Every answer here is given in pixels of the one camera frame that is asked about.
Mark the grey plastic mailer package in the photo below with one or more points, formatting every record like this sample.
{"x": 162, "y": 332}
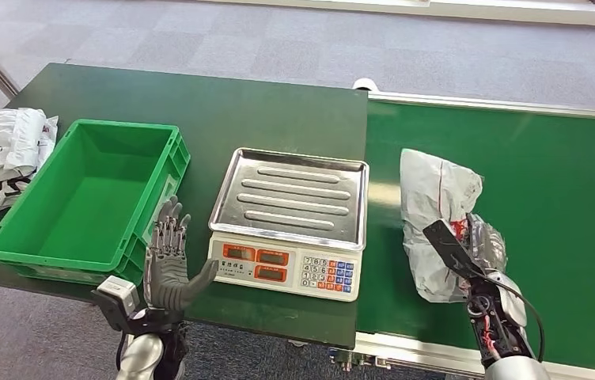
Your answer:
{"x": 434, "y": 194}

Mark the white scale with steel tray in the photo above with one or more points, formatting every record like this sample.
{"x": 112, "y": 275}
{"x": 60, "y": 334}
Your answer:
{"x": 289, "y": 210}

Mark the green plastic crate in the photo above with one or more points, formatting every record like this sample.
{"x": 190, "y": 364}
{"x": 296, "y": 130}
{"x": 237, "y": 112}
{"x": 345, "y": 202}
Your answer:
{"x": 82, "y": 204}

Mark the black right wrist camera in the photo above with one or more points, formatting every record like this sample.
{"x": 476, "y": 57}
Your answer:
{"x": 449, "y": 246}

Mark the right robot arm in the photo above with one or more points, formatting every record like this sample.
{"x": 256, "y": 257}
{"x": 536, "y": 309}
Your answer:
{"x": 502, "y": 341}

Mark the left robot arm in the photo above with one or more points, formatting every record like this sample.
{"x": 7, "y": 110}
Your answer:
{"x": 143, "y": 354}

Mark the green conveyor belt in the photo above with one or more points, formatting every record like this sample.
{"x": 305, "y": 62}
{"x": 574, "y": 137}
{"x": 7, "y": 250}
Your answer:
{"x": 538, "y": 183}

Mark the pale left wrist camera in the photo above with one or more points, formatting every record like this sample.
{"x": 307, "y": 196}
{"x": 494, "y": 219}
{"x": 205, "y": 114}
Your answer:
{"x": 118, "y": 299}

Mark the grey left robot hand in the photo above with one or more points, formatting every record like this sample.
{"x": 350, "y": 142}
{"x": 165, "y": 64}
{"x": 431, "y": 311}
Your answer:
{"x": 165, "y": 278}

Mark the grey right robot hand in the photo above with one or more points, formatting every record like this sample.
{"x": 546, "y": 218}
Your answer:
{"x": 489, "y": 246}

